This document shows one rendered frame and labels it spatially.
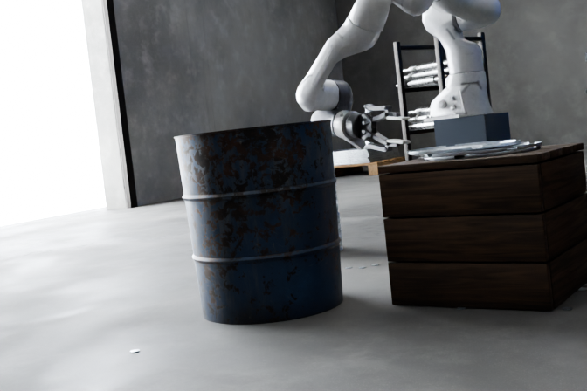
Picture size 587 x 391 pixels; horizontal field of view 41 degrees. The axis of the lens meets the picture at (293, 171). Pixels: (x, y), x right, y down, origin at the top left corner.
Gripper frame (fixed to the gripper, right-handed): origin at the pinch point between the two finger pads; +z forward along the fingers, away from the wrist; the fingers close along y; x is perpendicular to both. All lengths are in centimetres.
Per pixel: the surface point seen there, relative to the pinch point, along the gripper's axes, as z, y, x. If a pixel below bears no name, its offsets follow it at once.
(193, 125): -501, -45, 186
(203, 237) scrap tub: -6, -23, -60
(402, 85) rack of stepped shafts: -190, 0, 172
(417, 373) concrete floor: 67, -35, -56
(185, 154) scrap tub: -11, -2, -61
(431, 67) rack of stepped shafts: -174, 10, 181
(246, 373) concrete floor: 41, -38, -76
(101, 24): -475, 50, 93
